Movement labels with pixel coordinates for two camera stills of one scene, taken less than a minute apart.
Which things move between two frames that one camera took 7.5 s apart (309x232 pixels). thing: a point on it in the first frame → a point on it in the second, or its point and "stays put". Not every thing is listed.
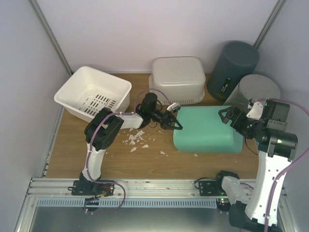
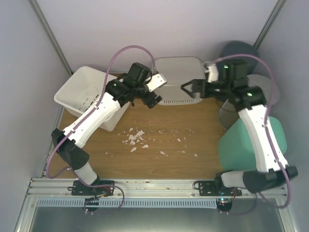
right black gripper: x=238 y=113 → x=196 y=83
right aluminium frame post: x=270 y=21 stays put
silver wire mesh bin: x=255 y=87 stays put
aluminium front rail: x=125 y=188 stays put
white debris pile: x=132 y=137 stays put
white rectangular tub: x=89 y=90 stays put
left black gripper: x=168 y=120 → x=155 y=102
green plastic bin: x=203 y=131 → x=234 y=150
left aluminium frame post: x=38 y=13 stays put
